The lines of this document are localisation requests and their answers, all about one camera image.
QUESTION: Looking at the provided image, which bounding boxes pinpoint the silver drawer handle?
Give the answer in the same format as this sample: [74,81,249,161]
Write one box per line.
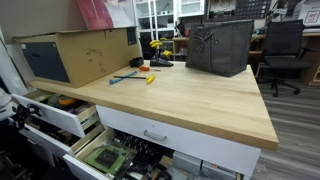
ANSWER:
[27,135,43,145]
[143,129,169,143]

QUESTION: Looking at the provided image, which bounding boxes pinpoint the black office chair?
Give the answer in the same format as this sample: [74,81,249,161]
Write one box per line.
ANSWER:
[255,18,314,98]

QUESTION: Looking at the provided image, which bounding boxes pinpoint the white shut drawer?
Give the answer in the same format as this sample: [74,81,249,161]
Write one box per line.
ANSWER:
[95,104,263,178]

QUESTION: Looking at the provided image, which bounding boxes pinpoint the white cabinet with wood top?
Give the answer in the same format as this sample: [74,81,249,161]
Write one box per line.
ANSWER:
[27,59,281,180]

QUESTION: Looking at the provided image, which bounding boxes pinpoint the white box with red print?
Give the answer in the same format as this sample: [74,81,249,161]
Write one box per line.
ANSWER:
[292,0,320,28]

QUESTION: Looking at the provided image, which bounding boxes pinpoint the orange-handled screwdriver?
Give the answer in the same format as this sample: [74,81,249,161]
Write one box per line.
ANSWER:
[138,65,162,72]

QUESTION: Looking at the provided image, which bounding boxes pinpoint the white shelf rack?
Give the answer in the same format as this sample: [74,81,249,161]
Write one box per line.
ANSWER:
[132,0,178,43]

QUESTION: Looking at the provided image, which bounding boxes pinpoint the pink bag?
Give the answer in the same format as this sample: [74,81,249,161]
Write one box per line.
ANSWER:
[75,0,117,31]

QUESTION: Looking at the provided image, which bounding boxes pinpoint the plain grey box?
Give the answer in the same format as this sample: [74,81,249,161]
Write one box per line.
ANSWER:
[172,150,203,178]

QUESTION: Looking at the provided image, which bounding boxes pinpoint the grey box with red label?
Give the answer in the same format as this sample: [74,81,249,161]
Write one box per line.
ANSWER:
[200,160,241,180]

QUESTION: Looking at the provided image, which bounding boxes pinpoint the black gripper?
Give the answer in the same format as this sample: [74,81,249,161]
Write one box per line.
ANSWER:
[11,103,43,130]

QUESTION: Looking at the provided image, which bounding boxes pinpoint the large cardboard box dark panel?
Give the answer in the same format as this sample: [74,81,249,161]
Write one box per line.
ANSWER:
[13,25,143,89]

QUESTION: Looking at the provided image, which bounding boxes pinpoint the black coiled cables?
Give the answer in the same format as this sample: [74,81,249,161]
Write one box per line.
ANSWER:
[113,130,166,164]

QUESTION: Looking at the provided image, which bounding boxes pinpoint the white drawer with tape rolls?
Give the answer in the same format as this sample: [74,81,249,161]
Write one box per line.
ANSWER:
[11,88,101,139]

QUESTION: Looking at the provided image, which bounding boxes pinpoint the white drawer with black headphones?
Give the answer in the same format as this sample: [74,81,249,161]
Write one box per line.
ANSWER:
[8,114,106,158]

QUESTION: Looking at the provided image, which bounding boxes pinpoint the green package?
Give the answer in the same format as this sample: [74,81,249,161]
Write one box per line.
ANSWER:
[84,143,133,177]

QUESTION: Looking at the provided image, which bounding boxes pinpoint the white low drawer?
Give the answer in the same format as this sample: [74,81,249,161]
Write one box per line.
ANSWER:
[29,141,57,168]

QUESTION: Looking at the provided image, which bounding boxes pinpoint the black pegboard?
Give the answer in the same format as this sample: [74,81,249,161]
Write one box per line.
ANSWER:
[234,0,273,20]

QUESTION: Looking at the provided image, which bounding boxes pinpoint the black mesh chair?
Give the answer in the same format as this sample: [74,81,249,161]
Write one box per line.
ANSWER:
[138,32,157,61]

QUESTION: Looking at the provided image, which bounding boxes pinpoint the white wall cabinet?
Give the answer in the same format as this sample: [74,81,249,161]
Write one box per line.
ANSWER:
[176,0,208,18]

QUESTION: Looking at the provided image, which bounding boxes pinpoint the white drawer with green package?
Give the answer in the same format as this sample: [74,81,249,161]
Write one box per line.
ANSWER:
[62,127,176,180]

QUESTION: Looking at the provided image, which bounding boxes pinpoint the black stand yellow hex keys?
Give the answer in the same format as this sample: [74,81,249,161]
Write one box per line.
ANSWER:
[148,38,175,68]

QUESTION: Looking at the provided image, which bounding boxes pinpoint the yellow-handled T hex key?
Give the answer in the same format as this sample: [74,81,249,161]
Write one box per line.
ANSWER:
[113,73,156,85]

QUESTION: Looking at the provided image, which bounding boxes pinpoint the grey tote bag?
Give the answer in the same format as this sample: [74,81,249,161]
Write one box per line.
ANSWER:
[185,18,256,78]

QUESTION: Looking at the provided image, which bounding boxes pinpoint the small black box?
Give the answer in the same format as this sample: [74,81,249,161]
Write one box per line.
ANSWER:
[128,56,145,69]

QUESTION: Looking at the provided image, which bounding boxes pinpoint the orange tape roll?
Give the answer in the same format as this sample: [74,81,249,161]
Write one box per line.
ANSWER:
[57,95,78,108]

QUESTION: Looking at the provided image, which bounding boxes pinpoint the blue hand tool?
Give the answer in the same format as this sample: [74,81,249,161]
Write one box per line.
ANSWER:
[108,70,139,86]

